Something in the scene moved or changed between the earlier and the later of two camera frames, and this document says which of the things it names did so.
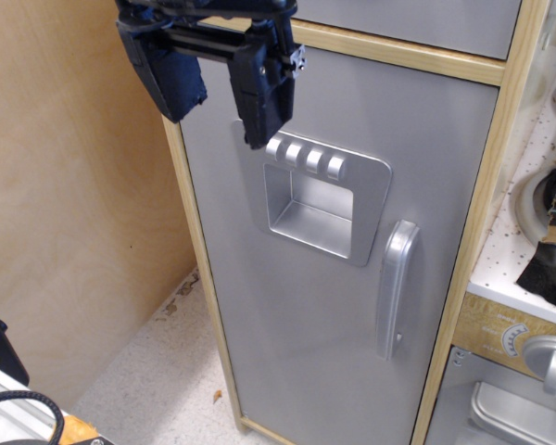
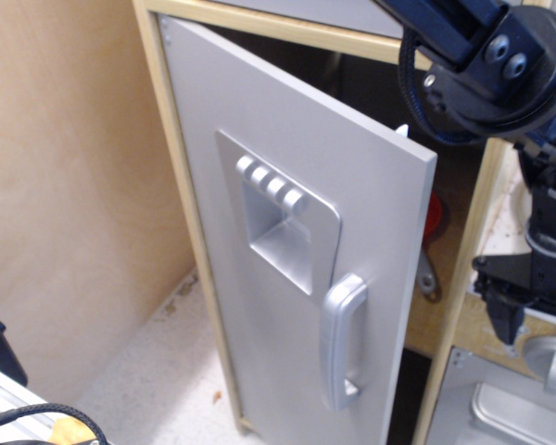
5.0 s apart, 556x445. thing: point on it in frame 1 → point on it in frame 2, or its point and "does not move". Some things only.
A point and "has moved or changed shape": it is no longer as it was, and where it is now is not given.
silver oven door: [484, 400] does not move
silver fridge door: [341, 246] has moved or changed shape
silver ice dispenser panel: [331, 199] → [288, 225]
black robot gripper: [262, 60] → [549, 234]
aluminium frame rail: [17, 418] does not move
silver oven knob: [552, 359] does not move
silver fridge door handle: [397, 261] → [344, 290]
